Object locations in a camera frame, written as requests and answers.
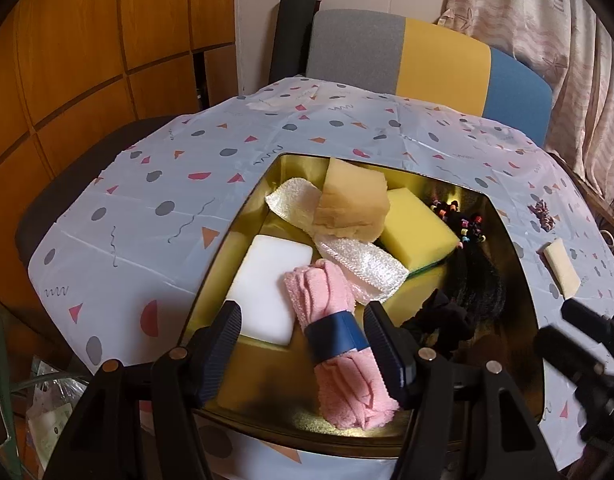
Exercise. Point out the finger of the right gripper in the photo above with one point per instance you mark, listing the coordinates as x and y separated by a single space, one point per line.
573 362
600 328

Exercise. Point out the gold metal tray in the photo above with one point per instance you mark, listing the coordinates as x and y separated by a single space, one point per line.
270 392

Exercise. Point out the yellow sponge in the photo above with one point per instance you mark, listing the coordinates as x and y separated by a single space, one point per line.
413 234

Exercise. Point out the patterned light blue tablecloth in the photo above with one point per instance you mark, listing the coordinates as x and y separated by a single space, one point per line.
121 264

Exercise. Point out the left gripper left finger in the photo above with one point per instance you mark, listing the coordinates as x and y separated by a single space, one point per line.
215 344

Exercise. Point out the black scrunchie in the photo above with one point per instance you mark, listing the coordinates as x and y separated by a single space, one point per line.
440 324

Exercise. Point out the cream waffle cloth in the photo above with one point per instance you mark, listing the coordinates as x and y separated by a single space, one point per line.
562 269

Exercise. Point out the white melamine sponge block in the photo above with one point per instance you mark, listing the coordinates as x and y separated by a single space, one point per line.
258 288

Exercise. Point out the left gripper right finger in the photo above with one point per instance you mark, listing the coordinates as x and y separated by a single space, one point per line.
394 357

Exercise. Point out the white glittery cloth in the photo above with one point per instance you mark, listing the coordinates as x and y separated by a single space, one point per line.
373 274

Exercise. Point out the tricolour fabric chair back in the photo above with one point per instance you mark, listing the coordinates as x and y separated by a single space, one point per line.
389 53

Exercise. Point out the black foam roll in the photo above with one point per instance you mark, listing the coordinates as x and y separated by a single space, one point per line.
292 38

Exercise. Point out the pink towel with blue band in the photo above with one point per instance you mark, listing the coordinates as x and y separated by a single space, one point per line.
351 390

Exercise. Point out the beige patterned curtain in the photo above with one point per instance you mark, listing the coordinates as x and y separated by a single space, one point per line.
565 43

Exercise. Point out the tan chamois cloth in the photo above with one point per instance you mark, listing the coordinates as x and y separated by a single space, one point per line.
353 203

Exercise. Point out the wooden panel wardrobe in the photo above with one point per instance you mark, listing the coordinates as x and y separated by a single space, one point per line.
74 71

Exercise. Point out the plastic bags on floor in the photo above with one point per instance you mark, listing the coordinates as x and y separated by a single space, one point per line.
33 413

